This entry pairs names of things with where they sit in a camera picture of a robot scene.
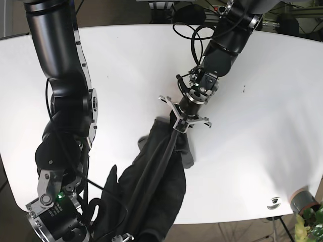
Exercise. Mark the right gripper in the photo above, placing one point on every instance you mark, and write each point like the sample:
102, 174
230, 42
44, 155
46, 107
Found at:
61, 222

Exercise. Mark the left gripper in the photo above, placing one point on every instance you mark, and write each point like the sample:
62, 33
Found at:
197, 87

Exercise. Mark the dark grey T-shirt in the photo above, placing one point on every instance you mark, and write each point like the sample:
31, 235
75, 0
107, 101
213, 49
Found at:
146, 198

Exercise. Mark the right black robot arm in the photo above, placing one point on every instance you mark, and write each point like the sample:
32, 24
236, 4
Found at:
62, 159

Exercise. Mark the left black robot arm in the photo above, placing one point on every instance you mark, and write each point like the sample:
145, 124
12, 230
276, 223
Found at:
214, 50

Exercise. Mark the right metal table grommet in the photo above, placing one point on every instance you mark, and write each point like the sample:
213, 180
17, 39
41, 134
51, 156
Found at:
274, 203

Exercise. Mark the grey plant pot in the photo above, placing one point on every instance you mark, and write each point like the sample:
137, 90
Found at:
303, 199

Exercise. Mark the green plant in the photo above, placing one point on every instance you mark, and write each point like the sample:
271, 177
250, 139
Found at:
308, 226

